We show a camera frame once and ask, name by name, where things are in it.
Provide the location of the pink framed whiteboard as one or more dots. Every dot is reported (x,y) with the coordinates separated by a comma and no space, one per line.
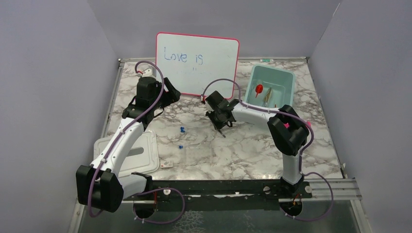
(198,64)

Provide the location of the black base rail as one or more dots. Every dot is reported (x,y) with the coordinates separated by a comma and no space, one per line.
(219,195)

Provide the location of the clear plastic test tube rack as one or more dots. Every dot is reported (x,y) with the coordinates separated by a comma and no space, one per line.
(196,155)

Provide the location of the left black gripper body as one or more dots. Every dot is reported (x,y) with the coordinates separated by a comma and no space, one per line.
(164,102)

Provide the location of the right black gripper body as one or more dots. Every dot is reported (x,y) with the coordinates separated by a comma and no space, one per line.
(215,118)

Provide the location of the red capped squeeze bottle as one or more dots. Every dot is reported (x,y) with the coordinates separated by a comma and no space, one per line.
(258,89)

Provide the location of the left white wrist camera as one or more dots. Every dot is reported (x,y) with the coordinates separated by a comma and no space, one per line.
(149,72)

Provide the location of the small white label card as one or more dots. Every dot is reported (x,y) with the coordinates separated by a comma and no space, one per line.
(166,164)

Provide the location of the teal plastic bin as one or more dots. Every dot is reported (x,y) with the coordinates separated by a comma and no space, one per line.
(281,81)

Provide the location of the white plastic container lid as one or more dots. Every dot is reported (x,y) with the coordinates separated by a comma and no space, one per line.
(133,151)

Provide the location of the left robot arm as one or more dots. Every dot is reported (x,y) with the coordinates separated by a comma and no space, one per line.
(98,184)

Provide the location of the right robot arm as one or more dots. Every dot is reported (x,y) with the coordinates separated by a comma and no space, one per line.
(289,132)

